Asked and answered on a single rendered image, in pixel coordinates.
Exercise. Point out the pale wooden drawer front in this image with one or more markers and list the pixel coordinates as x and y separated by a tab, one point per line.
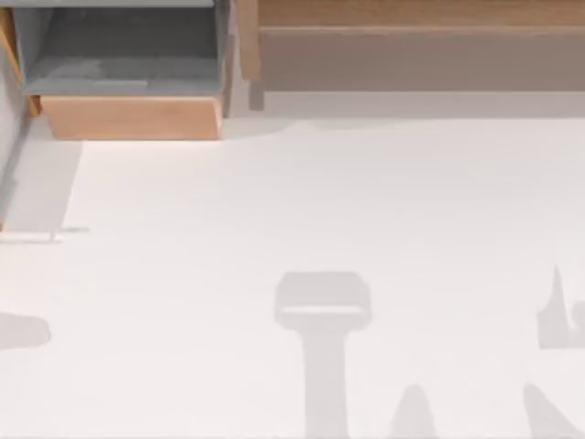
130	117

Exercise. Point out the wooden open shelf unit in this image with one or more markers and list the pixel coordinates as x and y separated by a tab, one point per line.
411	41

